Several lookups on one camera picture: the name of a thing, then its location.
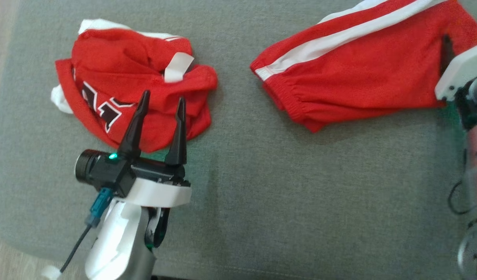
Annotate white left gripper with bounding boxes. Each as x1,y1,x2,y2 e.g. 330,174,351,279
118,90,192,209

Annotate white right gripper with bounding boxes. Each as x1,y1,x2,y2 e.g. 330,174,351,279
435,35,477,102

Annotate red basketball jersey number 23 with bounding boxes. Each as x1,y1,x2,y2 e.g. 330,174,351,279
51,18,218,153

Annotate red shorts with white stripe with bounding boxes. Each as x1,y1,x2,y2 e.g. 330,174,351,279
250,0,477,133

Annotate black cable with teal plug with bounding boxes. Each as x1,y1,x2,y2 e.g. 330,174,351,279
447,148,474,215
42,187,114,278

